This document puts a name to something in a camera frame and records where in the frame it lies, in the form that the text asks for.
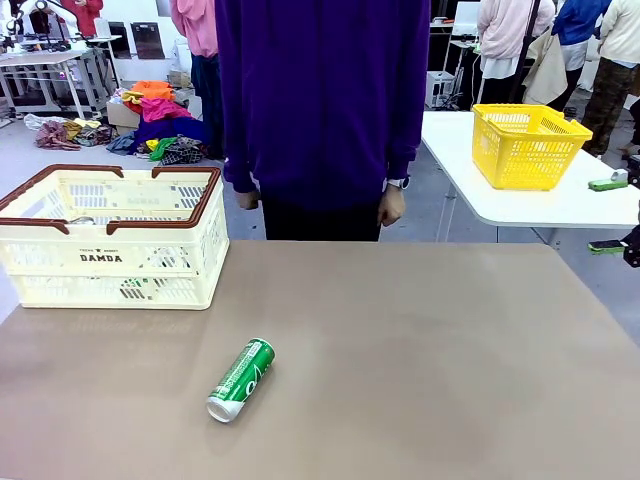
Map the reddish patterned cloth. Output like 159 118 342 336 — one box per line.
34 119 84 152

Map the white computer case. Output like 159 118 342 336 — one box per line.
424 70 458 109

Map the narrow white table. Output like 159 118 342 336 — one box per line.
84 34 124 92

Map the person in cream jacket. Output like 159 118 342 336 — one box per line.
579 0 640 157

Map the grey blue cloth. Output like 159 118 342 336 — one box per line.
105 130 139 156

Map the black checkered cloth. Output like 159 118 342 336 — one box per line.
159 136 207 167

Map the brown basket handle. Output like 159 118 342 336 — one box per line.
0 163 125 236
105 165 223 237

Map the purple sleeved left forearm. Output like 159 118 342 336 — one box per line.
384 89 432 182

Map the person in pink hoodie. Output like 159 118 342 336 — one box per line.
168 0 227 161

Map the white side table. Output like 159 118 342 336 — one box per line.
421 110 640 231

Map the yellow plastic basket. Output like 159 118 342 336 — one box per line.
471 103 595 193

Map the person in red top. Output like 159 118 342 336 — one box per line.
59 0 106 39

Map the person in blue jacket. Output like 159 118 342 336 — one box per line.
549 0 614 114

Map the green drink can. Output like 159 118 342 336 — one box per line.
205 337 278 425

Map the white side table leg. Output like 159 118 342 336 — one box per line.
436 181 459 244

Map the pink cloth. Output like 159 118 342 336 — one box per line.
141 97 194 124

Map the yellow cloth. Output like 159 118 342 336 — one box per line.
64 117 102 142

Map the bright green cloth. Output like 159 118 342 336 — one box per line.
147 138 179 163

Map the dark patterned cloth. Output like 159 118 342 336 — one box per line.
79 124 119 148

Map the person's right hand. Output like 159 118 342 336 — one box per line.
235 188 262 212

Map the person's left hand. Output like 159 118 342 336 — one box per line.
377 188 407 228

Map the person in pale pink sweater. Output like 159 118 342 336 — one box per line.
477 0 559 109

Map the orange cloth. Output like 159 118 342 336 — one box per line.
130 80 177 104

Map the purple cloth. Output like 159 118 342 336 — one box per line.
130 115 209 152

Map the black panel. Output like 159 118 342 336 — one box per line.
130 22 167 62
107 22 132 62

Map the grey metal frame table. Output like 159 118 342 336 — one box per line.
0 48 109 119

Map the purple sleeved right forearm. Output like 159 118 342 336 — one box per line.
219 89 262 196

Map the person in purple sweater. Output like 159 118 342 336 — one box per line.
214 0 433 243

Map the white plastic bag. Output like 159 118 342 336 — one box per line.
23 113 67 133

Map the green labelled drink bottle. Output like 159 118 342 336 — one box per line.
119 246 174 303

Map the cream plastic shopping basket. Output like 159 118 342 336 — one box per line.
0 164 232 312

